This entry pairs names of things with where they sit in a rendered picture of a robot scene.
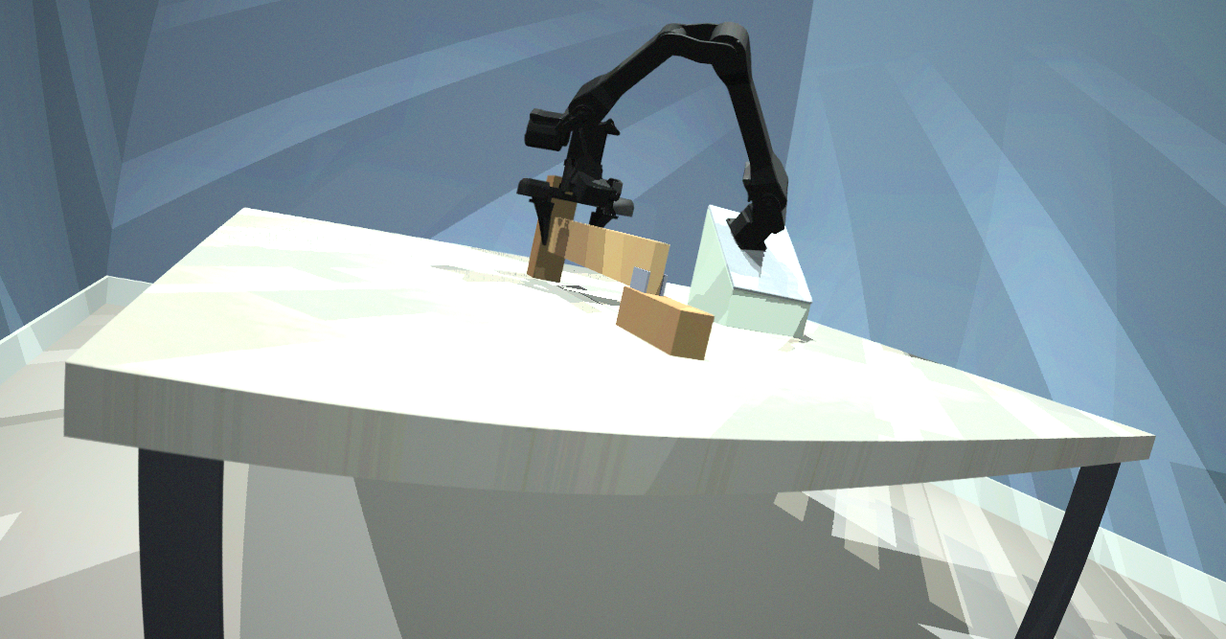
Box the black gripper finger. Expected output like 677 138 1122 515
588 212 619 228
530 199 555 245

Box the brown wooden rail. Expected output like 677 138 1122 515
547 217 669 296

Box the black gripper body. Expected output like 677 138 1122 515
516 153 634 217

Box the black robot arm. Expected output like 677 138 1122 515
524 21 788 251

